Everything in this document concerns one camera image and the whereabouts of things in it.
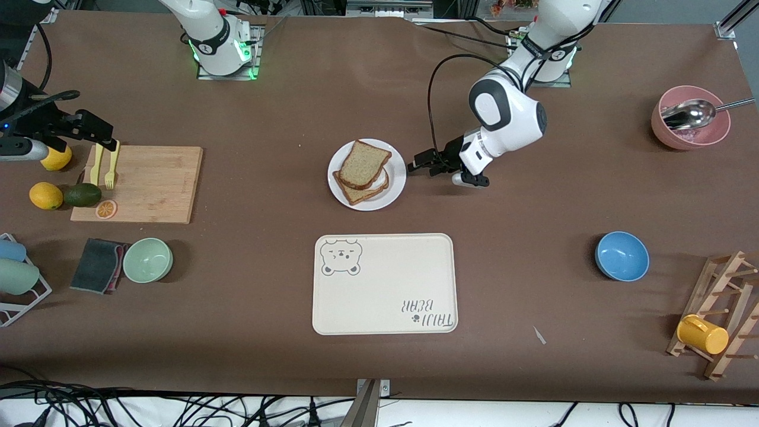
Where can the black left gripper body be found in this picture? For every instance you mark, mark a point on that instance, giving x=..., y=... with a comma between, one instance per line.
x=452, y=151

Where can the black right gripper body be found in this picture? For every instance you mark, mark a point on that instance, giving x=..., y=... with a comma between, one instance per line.
x=41, y=120

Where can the white round plate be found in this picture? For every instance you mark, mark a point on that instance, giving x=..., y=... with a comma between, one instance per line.
x=394, y=160

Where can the soft brown bread slice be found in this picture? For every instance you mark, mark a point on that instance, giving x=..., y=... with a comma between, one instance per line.
x=364, y=163

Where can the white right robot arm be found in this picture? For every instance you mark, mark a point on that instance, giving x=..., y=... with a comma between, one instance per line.
x=210, y=35

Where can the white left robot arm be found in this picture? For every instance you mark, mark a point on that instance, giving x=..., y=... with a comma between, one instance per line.
x=510, y=112

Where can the white sandwich filling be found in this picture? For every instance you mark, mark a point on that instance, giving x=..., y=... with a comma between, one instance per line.
x=379, y=181

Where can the yellow lemon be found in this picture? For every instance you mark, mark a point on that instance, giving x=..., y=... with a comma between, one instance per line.
x=45, y=196
x=60, y=161

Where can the yellow plastic knife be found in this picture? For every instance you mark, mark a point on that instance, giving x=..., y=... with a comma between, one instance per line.
x=96, y=169

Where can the yellow plastic fork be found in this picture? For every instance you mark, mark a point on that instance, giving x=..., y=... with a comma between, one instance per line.
x=110, y=175

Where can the dark green avocado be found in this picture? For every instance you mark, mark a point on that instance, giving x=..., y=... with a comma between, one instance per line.
x=83, y=195

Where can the wooden cutting board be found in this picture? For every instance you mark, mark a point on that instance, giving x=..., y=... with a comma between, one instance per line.
x=154, y=184

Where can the orange slice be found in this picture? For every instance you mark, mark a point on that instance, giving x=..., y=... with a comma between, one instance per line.
x=107, y=209

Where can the cream tray with bear print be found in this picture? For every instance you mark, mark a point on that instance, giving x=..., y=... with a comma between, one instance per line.
x=385, y=284

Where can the light blue cup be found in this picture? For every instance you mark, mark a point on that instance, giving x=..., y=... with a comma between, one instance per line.
x=12, y=250

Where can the dark grey folded cloth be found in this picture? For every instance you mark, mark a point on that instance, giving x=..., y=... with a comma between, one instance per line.
x=95, y=267

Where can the pale green bowl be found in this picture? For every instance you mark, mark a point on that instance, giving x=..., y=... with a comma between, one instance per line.
x=147, y=261

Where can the pale green cup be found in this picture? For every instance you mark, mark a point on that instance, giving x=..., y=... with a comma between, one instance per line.
x=18, y=277

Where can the small grey paper scrap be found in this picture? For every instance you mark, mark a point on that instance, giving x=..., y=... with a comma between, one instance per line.
x=538, y=335

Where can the blue bowl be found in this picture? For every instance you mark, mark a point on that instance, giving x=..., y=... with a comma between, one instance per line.
x=622, y=256

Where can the metal spoon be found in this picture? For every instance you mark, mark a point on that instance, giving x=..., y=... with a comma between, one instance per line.
x=688, y=114

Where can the pink bowl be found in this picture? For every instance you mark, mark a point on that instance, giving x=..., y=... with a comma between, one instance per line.
x=714, y=137

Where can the aluminium corner profile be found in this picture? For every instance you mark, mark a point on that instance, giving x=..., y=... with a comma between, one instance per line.
x=726, y=28

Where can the yellow plastic cup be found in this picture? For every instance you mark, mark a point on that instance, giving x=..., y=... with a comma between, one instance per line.
x=702, y=335

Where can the wooden peg drying rack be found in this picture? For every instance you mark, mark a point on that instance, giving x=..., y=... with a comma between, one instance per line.
x=726, y=356

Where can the small metal corner bracket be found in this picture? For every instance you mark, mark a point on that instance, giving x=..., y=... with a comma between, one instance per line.
x=46, y=16

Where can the metal mount bracket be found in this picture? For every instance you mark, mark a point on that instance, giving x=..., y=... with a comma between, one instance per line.
x=367, y=406

